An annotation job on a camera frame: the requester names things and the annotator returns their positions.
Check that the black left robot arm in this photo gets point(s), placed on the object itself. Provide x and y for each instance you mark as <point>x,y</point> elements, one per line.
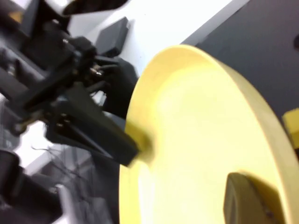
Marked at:
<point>14,168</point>

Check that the yellow plate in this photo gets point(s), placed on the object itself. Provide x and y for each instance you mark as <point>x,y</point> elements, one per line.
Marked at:
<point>198,116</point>

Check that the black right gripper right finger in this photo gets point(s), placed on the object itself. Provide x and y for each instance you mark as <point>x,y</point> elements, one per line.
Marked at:
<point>247,200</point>

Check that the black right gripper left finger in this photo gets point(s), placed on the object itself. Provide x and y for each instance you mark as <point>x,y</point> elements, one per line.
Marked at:
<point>98,133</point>

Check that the yellow cube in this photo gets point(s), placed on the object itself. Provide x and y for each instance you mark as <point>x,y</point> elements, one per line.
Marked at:
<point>292,128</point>

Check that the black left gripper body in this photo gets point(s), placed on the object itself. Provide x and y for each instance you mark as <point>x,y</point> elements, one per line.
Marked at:
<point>60,77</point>

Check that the black box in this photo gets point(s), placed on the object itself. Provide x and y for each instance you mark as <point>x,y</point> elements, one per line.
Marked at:
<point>112,35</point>

